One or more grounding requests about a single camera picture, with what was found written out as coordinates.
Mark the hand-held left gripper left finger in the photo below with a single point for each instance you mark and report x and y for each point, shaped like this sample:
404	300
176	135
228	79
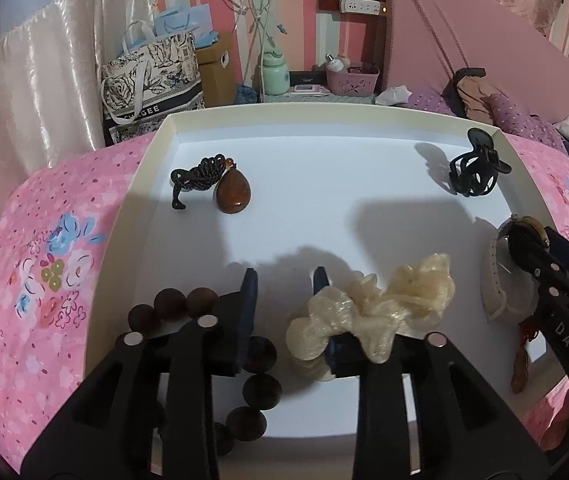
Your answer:
247	310

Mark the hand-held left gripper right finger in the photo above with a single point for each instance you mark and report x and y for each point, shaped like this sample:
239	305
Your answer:
344	362

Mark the watch with white band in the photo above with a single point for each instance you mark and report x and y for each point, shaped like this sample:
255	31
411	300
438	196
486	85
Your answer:
494	280

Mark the cream flower scrunchie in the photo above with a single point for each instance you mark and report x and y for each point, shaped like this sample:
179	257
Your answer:
414	285

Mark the black claw hair clip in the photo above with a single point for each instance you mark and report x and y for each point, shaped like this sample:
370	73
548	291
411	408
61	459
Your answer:
484	150

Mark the white shallow box tray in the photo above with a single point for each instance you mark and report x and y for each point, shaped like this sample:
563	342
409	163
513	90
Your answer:
314	185

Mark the purple dotted pillow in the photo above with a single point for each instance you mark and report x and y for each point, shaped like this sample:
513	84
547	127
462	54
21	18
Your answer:
514	120

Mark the brown cloth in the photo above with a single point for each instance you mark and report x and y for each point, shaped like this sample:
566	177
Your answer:
479	97

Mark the pink flat device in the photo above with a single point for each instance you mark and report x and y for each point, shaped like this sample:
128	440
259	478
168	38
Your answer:
310	89

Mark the brown cardboard box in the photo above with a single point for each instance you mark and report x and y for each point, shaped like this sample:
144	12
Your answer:
214	80

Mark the green jar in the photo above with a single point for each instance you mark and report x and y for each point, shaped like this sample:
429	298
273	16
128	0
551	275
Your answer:
272	77

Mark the pink bed headboard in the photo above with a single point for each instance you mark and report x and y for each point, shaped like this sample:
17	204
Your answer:
489	35

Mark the white tissue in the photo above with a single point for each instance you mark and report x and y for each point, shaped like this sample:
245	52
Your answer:
393	96

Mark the floral print tote bag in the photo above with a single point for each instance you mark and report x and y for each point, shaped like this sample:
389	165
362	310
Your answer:
154	80

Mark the pink plastic basket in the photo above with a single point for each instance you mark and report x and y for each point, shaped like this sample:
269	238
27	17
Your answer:
352	82

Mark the white light bulb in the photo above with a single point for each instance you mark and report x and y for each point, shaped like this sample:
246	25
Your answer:
334	63

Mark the light blue gift bag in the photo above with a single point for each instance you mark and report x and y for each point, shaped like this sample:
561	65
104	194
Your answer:
184	17

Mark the white satin cloth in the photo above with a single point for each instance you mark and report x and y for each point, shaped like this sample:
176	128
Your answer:
29	85

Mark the white power strip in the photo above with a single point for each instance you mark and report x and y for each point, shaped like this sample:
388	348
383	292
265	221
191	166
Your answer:
359	6

